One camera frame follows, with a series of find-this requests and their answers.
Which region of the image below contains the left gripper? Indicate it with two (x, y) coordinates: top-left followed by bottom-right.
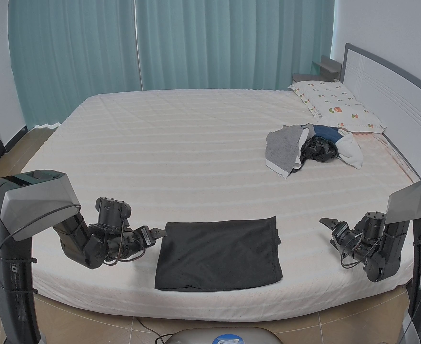
(124, 225), (155, 261)

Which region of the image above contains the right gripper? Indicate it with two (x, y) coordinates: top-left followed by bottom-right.
(319, 217), (364, 261)

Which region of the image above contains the black T-shirt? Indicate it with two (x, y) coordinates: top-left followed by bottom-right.
(154, 216), (283, 292)

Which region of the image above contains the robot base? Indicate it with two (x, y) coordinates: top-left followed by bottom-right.
(162, 328), (283, 344)

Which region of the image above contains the bed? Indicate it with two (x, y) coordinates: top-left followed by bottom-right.
(0, 43), (421, 322)

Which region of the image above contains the white garment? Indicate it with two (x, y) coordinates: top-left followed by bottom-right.
(336, 129), (363, 170)

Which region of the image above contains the black shiny garment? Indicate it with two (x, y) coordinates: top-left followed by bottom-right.
(298, 136), (339, 173)

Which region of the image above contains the grey garment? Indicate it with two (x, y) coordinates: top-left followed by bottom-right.
(265, 125), (313, 179)

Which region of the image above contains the dark blue garment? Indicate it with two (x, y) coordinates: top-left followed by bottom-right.
(305, 123), (344, 144)

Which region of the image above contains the white printed pillow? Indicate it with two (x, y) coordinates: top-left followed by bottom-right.
(289, 79), (387, 134)

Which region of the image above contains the grey bedside table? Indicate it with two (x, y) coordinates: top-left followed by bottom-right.
(292, 55), (342, 83)

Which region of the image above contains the blue-green curtain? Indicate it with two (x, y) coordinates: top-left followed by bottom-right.
(9, 0), (141, 130)
(135, 0), (335, 90)

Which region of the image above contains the black cable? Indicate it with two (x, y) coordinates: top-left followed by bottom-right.
(135, 317), (176, 343)
(0, 204), (83, 261)
(340, 249), (367, 269)

